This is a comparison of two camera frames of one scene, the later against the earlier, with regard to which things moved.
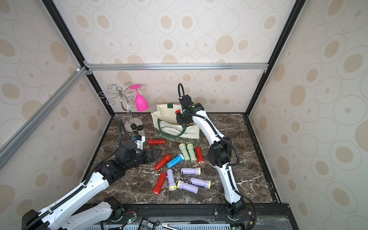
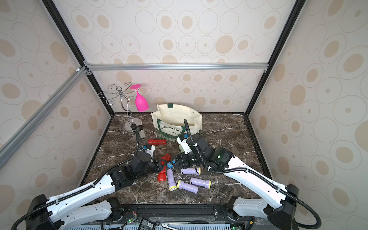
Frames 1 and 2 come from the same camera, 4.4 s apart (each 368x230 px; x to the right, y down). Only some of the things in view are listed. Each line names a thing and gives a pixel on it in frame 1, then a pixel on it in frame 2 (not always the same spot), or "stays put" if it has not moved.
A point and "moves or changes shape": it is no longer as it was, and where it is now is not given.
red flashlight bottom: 156,189 moves or changes shape
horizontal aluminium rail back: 177,66 stays put
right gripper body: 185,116 -> 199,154
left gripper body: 141,157 -> 153,167
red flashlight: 156,142 stays put
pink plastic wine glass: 141,103 stays put
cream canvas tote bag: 164,120 stays put
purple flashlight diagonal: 172,186 stays put
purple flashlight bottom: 187,187 stays put
